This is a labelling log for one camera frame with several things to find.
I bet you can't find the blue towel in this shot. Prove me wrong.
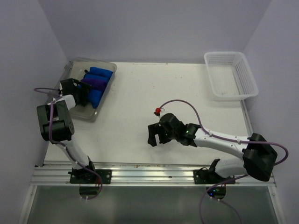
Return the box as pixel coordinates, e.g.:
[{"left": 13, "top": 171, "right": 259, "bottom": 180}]
[
  {"left": 84, "top": 74, "right": 109, "bottom": 82},
  {"left": 89, "top": 67, "right": 113, "bottom": 77},
  {"left": 87, "top": 89, "right": 102, "bottom": 109}
]

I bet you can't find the purple towel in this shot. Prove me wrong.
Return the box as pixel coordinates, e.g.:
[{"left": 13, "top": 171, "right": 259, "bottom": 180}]
[{"left": 81, "top": 78, "right": 108, "bottom": 91}]

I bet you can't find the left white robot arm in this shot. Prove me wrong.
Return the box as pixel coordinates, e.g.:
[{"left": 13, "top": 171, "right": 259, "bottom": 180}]
[{"left": 34, "top": 78, "right": 97, "bottom": 183}]

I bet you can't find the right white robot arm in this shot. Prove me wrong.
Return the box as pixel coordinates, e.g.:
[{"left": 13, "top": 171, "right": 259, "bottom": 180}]
[{"left": 148, "top": 112, "right": 278, "bottom": 183}]

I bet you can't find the clear plastic bin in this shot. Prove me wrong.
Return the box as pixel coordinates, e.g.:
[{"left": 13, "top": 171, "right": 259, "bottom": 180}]
[{"left": 56, "top": 57, "right": 117, "bottom": 122}]

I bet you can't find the white plastic basket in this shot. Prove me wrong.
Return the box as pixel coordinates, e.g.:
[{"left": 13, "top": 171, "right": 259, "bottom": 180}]
[{"left": 204, "top": 51, "right": 258, "bottom": 101}]

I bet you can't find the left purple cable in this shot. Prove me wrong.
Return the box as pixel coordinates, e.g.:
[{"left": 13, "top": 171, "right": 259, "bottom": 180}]
[{"left": 34, "top": 87, "right": 105, "bottom": 200}]

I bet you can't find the purple cable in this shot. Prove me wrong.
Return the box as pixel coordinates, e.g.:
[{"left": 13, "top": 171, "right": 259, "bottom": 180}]
[
  {"left": 34, "top": 87, "right": 105, "bottom": 200},
  {"left": 160, "top": 99, "right": 290, "bottom": 224}
]

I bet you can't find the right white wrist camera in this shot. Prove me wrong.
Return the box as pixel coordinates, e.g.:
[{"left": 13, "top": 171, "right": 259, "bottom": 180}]
[{"left": 154, "top": 107, "right": 168, "bottom": 119}]

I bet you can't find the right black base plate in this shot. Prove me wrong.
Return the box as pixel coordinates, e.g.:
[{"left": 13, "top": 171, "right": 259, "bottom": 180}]
[{"left": 193, "top": 167, "right": 235, "bottom": 184}]

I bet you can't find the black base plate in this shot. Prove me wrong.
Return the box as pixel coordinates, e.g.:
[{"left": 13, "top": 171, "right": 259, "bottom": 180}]
[
  {"left": 193, "top": 167, "right": 235, "bottom": 184},
  {"left": 70, "top": 169, "right": 112, "bottom": 184}
]

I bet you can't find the aluminium mounting rail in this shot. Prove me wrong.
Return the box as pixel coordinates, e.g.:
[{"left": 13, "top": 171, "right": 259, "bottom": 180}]
[{"left": 30, "top": 162, "right": 274, "bottom": 187}]

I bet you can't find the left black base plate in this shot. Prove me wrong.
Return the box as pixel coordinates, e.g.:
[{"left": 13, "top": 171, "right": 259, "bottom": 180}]
[{"left": 70, "top": 169, "right": 112, "bottom": 184}]

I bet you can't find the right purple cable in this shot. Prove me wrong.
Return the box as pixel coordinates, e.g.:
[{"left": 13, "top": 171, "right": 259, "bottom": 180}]
[{"left": 160, "top": 99, "right": 290, "bottom": 224}]

